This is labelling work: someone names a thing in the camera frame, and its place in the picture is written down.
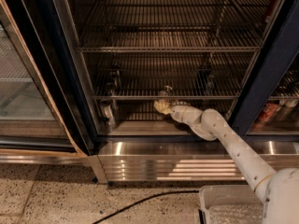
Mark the stainless steel fridge base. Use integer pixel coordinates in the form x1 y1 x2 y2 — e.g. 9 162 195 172
88 140 299 185

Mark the dark can right shelf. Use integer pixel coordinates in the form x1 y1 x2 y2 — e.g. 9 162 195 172
197 64 214 96

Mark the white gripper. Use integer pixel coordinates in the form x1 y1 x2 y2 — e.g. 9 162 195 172
154 99 203 125

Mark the open glass fridge door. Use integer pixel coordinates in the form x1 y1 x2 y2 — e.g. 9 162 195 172
0 0 93 157

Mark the black floor cable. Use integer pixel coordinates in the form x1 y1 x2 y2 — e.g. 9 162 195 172
92 189 200 224

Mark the dark can shelf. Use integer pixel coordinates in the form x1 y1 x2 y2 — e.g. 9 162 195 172
197 64 214 96
106 64 121 95

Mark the upper wire fridge shelf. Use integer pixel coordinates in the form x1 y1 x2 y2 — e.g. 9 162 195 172
78 0 270 53

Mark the silver can fridge floor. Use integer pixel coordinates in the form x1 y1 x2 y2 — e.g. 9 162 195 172
100 100 116 127

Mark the red can right compartment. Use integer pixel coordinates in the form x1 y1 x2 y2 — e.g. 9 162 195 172
252 101 279 130

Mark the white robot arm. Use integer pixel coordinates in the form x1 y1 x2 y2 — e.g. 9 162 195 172
154 98 299 224

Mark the dark blue fridge door frame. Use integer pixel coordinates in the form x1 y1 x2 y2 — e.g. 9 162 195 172
229 0 299 136

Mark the clear plastic bin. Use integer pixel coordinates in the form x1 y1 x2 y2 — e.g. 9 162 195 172
199 185 263 224

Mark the wire fridge shelf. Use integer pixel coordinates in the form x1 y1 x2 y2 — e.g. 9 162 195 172
93 52 251 100
78 0 270 53

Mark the lower wire fridge shelf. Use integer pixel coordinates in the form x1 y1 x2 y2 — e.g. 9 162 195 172
93 52 251 100

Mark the dark can left shelf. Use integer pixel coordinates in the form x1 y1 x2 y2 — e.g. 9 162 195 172
106 64 121 95

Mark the grey can right compartment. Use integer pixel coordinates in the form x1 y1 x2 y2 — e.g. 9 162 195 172
277 99 298 121

